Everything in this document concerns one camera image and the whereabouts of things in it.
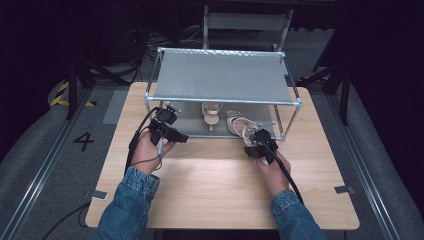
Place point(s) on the person's right hand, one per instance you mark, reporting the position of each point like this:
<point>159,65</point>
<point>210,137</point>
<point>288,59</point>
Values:
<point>275,175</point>

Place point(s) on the metal floor rail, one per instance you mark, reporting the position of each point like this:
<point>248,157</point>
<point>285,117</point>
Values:
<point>366,173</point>
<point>40,180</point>

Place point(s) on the grey tape piece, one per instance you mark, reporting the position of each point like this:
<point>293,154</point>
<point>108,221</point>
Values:
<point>99,195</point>
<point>344,189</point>

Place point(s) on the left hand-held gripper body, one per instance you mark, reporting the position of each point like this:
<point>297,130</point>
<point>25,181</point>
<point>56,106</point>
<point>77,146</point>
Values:
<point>163,123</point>

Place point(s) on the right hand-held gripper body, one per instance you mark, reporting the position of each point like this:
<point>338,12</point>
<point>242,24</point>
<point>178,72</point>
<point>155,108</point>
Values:
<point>263,146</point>

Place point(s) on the white high-heel sandal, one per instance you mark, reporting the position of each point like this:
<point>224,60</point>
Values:
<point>237,126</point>
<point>211,111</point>

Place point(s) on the person's left hand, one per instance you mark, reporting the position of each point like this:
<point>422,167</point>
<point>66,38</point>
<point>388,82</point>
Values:
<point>146,155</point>

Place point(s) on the grey metal chair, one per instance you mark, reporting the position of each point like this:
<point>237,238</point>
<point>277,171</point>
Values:
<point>246,23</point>

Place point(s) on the black metal stand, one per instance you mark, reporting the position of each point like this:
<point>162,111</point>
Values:
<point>343,90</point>
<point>75,86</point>

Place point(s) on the grey metal shoe rack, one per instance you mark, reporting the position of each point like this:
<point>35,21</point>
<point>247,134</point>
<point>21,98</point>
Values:
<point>220,76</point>

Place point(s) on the yellow black floor tape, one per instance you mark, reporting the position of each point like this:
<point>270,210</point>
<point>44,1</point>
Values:
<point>60,98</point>

